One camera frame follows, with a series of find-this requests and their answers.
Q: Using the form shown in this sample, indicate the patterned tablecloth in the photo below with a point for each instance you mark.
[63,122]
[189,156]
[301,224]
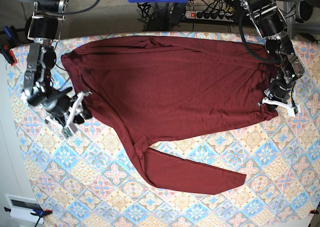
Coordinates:
[89,181]

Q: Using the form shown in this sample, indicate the blue clamp upper left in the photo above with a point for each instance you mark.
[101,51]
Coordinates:
[12,39]

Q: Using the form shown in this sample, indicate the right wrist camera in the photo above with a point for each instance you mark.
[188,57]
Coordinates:
[69,131]

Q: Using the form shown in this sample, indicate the orange clamp right edge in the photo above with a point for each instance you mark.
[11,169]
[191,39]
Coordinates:
[314,212]

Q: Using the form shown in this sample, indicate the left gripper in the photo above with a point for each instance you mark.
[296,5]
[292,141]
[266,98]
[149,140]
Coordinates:
[279,94]

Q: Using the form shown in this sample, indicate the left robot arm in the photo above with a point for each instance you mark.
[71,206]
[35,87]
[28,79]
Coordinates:
[272,27]

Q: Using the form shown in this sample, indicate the blue clamp lower left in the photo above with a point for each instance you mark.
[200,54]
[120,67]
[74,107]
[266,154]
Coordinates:
[37,213]

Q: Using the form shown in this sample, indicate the white power strip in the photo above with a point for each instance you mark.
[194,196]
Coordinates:
[208,15]

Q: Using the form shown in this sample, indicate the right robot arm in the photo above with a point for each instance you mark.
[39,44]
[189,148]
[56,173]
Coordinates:
[38,90]

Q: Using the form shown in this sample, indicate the white floor vent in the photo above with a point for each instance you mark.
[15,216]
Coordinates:
[22,207]

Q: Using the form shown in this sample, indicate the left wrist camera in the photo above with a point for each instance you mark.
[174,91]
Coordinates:
[293,110]

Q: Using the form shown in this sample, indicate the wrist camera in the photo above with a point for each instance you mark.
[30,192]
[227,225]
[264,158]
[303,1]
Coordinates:
[293,110]
[69,131]

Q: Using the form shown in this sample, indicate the blue clamp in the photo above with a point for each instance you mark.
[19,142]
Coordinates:
[37,213]
[12,39]

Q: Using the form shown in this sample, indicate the maroon t-shirt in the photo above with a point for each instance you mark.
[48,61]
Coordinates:
[165,88]

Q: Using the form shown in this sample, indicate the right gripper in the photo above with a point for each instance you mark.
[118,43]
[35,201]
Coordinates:
[68,111]

